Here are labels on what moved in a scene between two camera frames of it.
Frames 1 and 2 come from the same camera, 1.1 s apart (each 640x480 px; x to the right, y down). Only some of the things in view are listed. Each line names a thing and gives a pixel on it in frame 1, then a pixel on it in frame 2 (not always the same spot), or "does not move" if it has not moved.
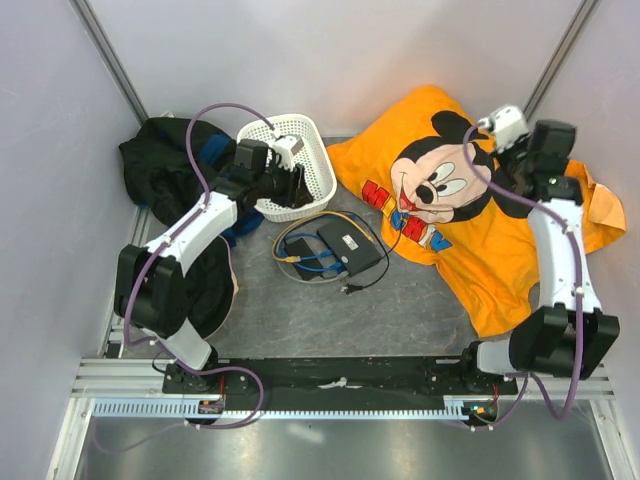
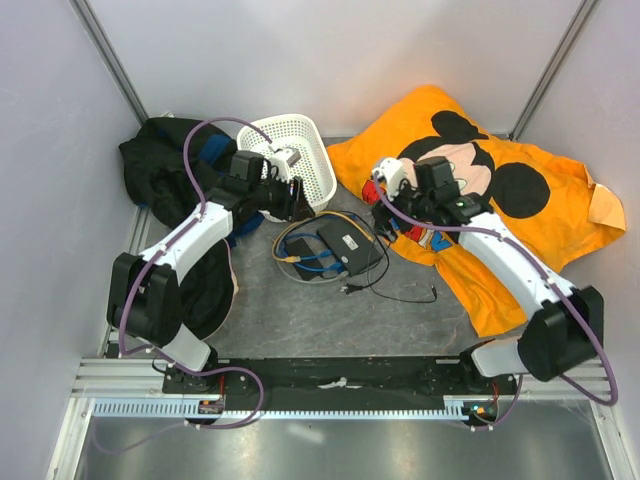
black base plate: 339,383 does not move
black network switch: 350,246 does not move
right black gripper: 523,143 -> 382,217
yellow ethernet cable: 296,259 does not move
